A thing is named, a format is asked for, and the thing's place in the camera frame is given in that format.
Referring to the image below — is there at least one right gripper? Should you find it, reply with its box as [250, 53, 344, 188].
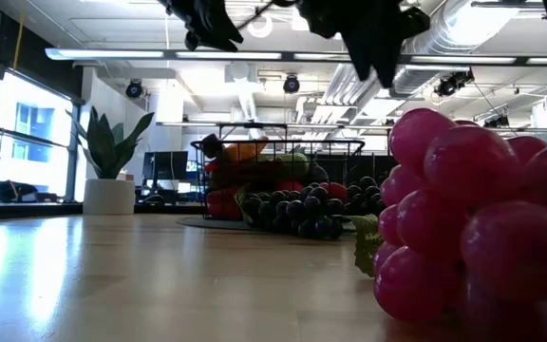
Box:
[296, 0, 431, 89]

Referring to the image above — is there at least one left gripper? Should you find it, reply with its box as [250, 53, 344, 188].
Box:
[157, 0, 245, 53]

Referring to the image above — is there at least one black wire basket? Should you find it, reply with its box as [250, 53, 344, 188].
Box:
[190, 139, 366, 220]

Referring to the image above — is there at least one black grape bunch with leaf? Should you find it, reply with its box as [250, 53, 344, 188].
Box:
[347, 176, 388, 216]

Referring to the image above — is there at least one light green bumpy cucumber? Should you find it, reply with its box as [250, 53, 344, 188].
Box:
[258, 152, 311, 181]

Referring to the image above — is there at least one red tomato green stem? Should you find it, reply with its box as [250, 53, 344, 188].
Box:
[320, 181, 350, 204]

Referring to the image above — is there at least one black ceiling spotlight cluster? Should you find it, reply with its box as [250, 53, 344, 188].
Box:
[433, 69, 476, 99]

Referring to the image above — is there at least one yellow hanging strap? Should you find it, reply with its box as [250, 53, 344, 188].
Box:
[11, 9, 26, 72]

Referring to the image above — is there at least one silver ceiling duct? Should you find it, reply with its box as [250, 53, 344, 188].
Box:
[394, 0, 521, 96]

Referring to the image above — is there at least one long ceiling light fixture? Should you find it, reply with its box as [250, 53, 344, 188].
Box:
[44, 46, 547, 67]

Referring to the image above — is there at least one black bag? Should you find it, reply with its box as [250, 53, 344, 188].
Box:
[0, 180, 38, 204]

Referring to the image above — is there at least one red wrinkled bell pepper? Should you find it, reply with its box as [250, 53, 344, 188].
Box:
[206, 187, 244, 220]

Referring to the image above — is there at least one black computer monitor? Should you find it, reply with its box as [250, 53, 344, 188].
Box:
[141, 150, 190, 182]

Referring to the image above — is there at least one grey round woven placemat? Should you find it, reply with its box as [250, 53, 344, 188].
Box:
[175, 216, 358, 234]

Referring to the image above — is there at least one pink grape bunch with leaves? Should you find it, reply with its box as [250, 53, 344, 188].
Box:
[349, 106, 547, 342]

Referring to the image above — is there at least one snake plant white pot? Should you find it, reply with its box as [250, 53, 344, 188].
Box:
[66, 106, 156, 216]

